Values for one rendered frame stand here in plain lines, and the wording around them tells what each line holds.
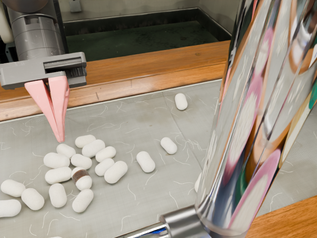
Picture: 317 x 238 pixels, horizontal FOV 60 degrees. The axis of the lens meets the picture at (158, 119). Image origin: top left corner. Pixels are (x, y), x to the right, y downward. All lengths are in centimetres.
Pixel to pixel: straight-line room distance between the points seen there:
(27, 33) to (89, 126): 19
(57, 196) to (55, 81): 14
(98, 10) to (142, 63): 193
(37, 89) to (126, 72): 25
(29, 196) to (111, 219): 11
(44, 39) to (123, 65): 25
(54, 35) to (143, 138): 20
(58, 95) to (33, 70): 4
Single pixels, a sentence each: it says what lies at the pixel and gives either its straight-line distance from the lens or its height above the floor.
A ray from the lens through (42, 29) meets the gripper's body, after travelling 38.
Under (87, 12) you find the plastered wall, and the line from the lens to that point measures 250.
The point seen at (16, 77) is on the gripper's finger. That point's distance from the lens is 36.
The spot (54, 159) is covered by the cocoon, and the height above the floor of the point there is 76.
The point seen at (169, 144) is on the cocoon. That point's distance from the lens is 42.
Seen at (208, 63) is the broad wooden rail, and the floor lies 76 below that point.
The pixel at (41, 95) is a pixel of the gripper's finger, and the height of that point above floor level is 87.
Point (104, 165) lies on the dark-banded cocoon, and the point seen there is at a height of 76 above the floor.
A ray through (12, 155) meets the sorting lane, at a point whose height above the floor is 74.
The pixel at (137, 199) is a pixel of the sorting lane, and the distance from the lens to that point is 39.
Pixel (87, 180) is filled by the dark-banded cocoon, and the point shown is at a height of 76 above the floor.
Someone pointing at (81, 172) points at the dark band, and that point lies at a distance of 40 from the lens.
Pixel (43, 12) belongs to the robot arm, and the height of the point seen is 93.
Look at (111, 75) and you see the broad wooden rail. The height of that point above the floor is 76.
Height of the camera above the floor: 107
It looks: 42 degrees down
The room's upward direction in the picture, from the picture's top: 2 degrees clockwise
